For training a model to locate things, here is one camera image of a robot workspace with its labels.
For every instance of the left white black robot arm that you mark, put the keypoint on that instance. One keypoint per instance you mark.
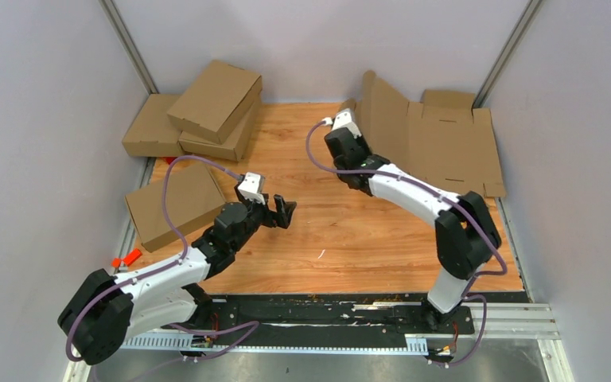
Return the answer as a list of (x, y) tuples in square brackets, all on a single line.
[(108, 309)]

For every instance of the aluminium corner post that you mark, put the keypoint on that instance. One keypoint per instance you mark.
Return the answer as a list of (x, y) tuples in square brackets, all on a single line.
[(516, 36), (119, 26)]

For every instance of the aluminium slotted rail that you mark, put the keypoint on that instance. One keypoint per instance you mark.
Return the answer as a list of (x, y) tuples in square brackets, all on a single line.
[(183, 342)]

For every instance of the right aluminium corner post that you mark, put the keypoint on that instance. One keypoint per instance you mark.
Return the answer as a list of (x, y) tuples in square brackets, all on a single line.
[(516, 36)]

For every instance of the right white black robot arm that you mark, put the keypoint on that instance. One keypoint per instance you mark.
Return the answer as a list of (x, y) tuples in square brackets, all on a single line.
[(466, 236)]

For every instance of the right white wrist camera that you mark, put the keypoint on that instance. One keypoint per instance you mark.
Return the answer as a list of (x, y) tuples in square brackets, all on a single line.
[(344, 119)]

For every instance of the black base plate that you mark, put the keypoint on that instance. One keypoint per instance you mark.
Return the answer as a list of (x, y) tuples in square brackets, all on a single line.
[(329, 319)]

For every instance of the flat cardboard sheet underneath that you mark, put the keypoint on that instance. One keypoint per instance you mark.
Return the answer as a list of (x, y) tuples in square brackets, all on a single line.
[(448, 99)]

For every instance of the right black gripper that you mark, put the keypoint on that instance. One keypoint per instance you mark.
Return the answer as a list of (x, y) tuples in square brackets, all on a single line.
[(361, 141)]

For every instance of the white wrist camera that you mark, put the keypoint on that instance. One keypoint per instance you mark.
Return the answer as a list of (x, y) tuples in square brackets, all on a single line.
[(250, 188), (344, 119)]

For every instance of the cardboard box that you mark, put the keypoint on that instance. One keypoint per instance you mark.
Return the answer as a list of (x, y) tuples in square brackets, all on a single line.
[(452, 149), (193, 200), (235, 145), (216, 101), (152, 134)]

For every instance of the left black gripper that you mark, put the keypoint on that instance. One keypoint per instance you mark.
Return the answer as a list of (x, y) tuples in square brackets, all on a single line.
[(285, 209)]

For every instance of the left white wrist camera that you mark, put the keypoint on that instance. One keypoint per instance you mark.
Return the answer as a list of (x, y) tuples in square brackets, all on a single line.
[(250, 188)]

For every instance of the orange plastic clip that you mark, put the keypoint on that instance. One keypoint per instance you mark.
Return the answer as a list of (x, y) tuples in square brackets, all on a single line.
[(128, 259)]

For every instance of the left aluminium corner post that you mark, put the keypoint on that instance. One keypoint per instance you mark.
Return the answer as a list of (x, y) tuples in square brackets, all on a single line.
[(119, 26)]

